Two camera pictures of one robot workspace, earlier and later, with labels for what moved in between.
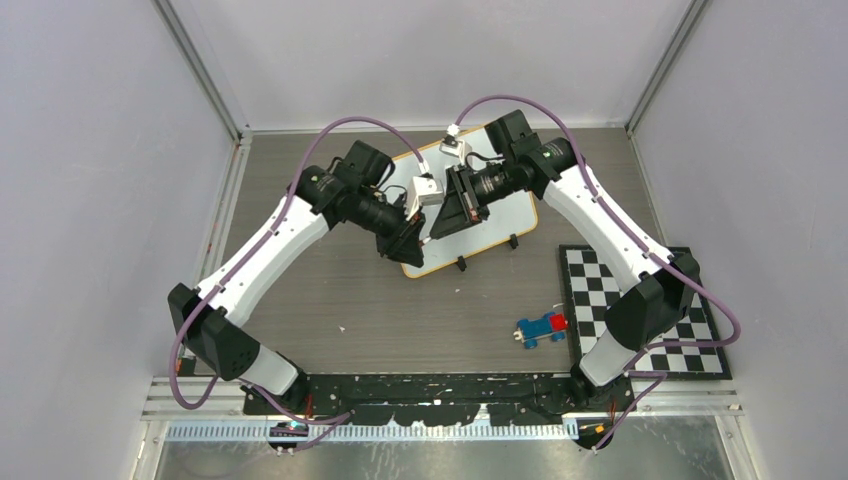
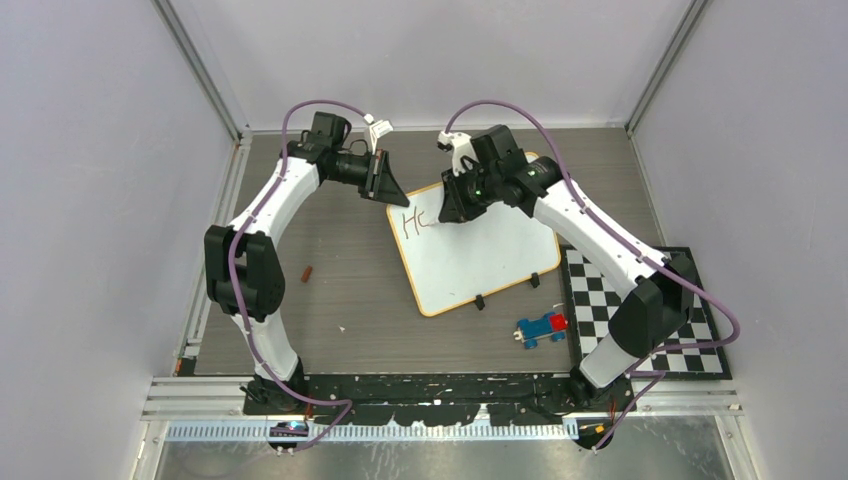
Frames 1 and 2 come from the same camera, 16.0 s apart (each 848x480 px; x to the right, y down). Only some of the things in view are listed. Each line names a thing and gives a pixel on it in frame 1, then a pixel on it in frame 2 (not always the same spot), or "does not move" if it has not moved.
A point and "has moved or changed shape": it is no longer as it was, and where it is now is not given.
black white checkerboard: x=592 y=279 does not move
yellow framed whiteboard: x=506 y=219 has moved or changed shape
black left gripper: x=402 y=244 → x=380 y=183
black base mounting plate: x=444 y=399 does not move
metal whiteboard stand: x=461 y=260 → x=479 y=299
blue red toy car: x=530 y=331 does not move
